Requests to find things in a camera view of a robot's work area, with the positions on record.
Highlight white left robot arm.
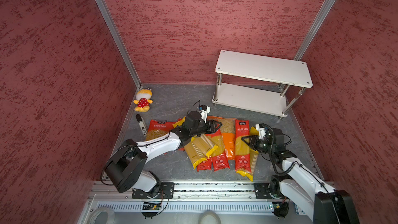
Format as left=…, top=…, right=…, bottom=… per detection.
left=104, top=111, right=222, bottom=198

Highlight right aluminium corner post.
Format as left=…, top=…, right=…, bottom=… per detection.
left=293, top=0, right=336, bottom=61

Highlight yellow spaghetti bag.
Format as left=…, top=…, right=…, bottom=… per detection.
left=173, top=117, right=218, bottom=159
left=184, top=142, right=207, bottom=169
left=236, top=127, right=259, bottom=181

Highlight red macaroni bag left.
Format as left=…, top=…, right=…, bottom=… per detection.
left=137, top=119, right=184, bottom=160

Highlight aluminium corner post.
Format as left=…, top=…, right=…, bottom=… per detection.
left=95, top=0, right=142, bottom=89
left=293, top=0, right=336, bottom=61

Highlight grey marker pen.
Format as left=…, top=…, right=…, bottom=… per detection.
left=135, top=114, right=148, bottom=137

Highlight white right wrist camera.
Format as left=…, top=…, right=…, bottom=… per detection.
left=256, top=123, right=268, bottom=140

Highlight yellow plush toy red dress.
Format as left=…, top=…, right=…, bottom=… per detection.
left=133, top=88, right=153, bottom=113

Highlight red spaghetti bag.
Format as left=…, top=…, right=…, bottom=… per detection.
left=197, top=157, right=212, bottom=172
left=235, top=119, right=251, bottom=172
left=206, top=130, right=230, bottom=171

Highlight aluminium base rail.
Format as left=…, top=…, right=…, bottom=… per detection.
left=78, top=180, right=305, bottom=224

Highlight white two-tier metal shelf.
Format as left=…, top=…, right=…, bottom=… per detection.
left=212, top=50, right=313, bottom=118

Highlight orange macaroni bag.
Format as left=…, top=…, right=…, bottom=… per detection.
left=207, top=116, right=235, bottom=160

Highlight left aluminium corner post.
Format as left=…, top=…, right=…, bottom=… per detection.
left=95, top=0, right=142, bottom=89

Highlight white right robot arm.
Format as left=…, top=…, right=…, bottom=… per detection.
left=241, top=124, right=360, bottom=224

